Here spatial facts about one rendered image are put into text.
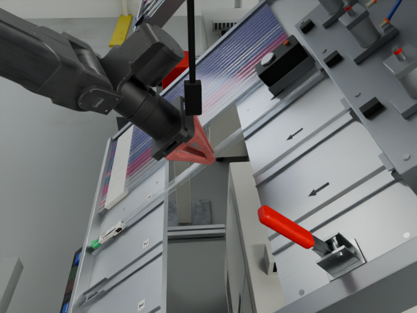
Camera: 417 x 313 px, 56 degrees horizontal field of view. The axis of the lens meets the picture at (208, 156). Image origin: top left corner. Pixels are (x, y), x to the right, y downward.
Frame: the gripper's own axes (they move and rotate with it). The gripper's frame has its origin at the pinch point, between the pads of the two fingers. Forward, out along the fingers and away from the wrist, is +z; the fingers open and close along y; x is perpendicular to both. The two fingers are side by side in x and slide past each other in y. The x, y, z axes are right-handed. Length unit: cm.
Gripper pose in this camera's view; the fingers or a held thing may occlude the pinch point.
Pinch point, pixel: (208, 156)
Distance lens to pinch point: 63.0
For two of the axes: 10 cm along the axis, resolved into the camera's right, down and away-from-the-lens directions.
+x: -7.1, 5.9, 3.9
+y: -0.8, -6.1, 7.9
